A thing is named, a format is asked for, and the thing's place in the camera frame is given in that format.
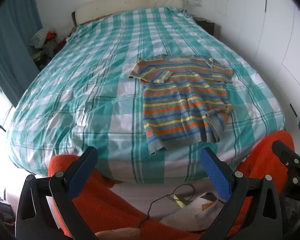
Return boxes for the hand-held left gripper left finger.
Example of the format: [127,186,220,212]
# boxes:
[15,146,98,240]

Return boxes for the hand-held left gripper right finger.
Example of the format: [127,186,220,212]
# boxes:
[199,147,283,240]

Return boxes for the striped knit sweater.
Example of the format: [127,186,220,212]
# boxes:
[129,54,234,155]

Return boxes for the pile of clothes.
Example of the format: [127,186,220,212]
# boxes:
[30,27,68,68]

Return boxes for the orange fleece clothing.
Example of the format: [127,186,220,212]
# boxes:
[47,130,295,240]

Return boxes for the yellow-green small box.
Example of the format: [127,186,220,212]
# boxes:
[174,194,190,208]

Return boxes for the white paper bag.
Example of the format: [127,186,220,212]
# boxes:
[160,192,225,232]

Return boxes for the bed with green plaid sheet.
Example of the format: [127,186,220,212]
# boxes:
[5,5,285,184]

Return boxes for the white wardrobe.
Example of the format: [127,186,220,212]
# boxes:
[221,0,300,140]

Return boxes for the dark nightstand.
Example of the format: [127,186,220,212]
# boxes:
[192,16,222,37]

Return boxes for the teal curtain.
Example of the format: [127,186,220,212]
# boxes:
[0,0,44,107]

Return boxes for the cream padded headboard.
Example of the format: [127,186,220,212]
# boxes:
[71,0,183,26]

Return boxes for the black cable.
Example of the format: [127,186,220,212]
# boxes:
[137,184,195,230]

